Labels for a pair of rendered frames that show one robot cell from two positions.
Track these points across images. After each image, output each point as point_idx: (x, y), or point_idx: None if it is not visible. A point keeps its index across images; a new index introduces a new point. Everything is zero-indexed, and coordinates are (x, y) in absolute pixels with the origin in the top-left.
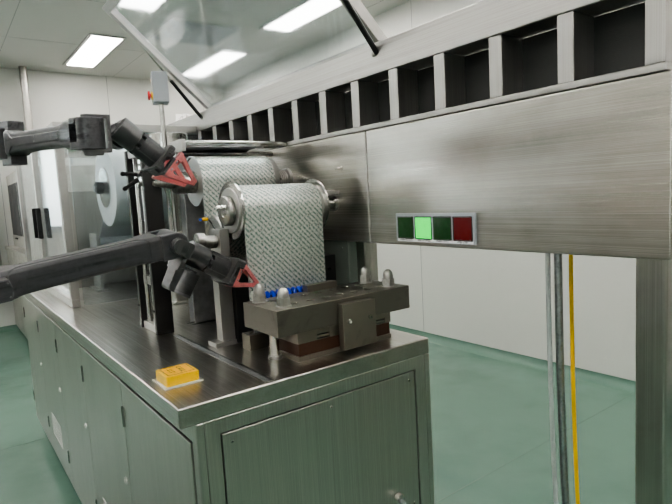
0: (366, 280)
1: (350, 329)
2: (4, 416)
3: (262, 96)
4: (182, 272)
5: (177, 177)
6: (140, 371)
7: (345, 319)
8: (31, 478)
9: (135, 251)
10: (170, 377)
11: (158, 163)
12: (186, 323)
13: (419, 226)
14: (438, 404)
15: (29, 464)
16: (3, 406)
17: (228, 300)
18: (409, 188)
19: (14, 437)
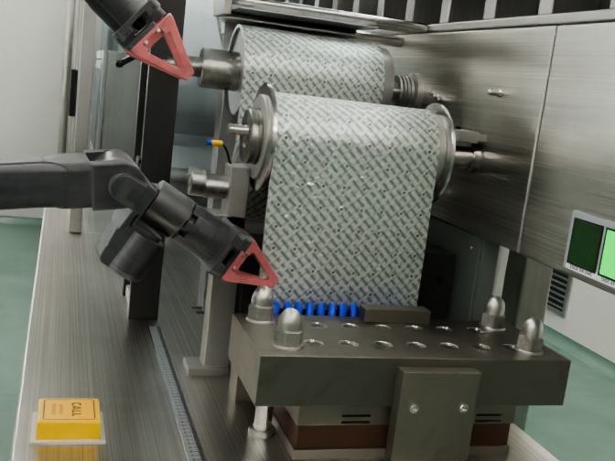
0: (492, 325)
1: (412, 423)
2: (16, 347)
3: None
4: (130, 235)
5: (155, 59)
6: (35, 387)
7: (404, 402)
8: (5, 449)
9: (40, 182)
10: (44, 423)
11: (121, 28)
12: (189, 307)
13: (611, 251)
14: None
15: (12, 427)
16: (21, 332)
17: (227, 296)
18: (611, 164)
19: (13, 381)
